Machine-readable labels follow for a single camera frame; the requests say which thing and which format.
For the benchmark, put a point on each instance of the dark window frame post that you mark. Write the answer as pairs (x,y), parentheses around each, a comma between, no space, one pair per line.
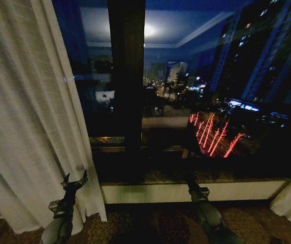
(128,84)

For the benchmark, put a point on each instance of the tall apartment building outside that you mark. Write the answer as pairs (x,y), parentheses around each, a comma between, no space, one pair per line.
(264,50)

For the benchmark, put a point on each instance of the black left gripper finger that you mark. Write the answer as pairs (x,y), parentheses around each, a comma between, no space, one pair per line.
(84,176)
(66,179)

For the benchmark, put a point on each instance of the white window sill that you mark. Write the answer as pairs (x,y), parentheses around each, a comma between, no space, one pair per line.
(175,191)

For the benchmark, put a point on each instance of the wide white sheer curtain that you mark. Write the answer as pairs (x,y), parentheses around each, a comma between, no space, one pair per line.
(26,109)

